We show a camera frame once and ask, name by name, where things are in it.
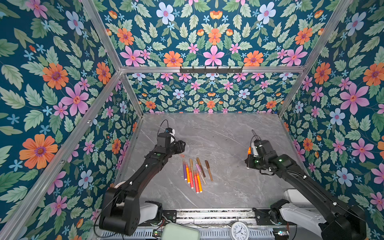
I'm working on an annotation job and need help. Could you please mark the purple marker pen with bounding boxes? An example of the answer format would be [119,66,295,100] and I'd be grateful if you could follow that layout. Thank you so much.
[183,161,188,181]

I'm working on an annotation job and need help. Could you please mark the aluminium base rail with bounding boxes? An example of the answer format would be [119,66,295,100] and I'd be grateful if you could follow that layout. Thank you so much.
[98,207,340,226]

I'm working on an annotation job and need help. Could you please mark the beige round alarm clock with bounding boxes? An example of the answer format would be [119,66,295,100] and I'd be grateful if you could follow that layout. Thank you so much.
[114,181,125,189]

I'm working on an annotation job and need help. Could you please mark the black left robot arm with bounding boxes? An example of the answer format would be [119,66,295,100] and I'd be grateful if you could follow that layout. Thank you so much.
[99,128,186,236]

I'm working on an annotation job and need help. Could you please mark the white analog clock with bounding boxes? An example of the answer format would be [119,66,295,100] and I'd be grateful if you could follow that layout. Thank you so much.
[230,222,250,240]

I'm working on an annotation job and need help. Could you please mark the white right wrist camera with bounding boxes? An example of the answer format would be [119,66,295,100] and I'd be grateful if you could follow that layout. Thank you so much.
[251,141,259,156]

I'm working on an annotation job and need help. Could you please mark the dark brown marker pen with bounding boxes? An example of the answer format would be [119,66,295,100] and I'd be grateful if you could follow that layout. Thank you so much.
[205,160,214,182]

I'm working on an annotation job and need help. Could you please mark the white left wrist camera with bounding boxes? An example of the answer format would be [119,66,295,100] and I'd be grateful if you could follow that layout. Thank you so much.
[165,128,176,144]

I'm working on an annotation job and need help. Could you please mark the white flat box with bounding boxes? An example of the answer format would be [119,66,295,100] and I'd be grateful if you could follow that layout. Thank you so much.
[283,189,310,204]

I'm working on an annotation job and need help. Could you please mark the black hook rail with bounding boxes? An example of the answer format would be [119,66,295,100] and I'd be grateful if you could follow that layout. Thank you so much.
[179,66,243,75]

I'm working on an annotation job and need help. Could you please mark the pale green box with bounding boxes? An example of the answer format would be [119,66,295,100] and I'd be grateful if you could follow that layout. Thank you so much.
[161,223,201,240]

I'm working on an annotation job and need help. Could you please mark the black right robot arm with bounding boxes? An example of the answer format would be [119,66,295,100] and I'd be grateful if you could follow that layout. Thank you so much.
[245,139,367,240]

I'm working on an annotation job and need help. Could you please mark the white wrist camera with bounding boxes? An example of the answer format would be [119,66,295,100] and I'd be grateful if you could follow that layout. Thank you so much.
[251,141,259,156]
[165,128,176,144]

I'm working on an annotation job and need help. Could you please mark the yellow orange marker pen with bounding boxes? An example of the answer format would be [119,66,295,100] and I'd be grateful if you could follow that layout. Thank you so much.
[196,173,203,193]

